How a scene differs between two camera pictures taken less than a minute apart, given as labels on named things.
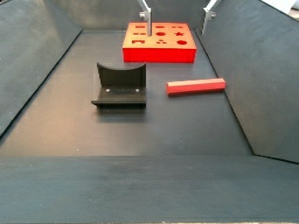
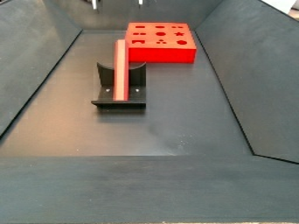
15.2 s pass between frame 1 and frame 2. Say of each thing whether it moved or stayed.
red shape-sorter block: stayed
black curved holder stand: stayed
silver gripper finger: moved
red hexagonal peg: moved
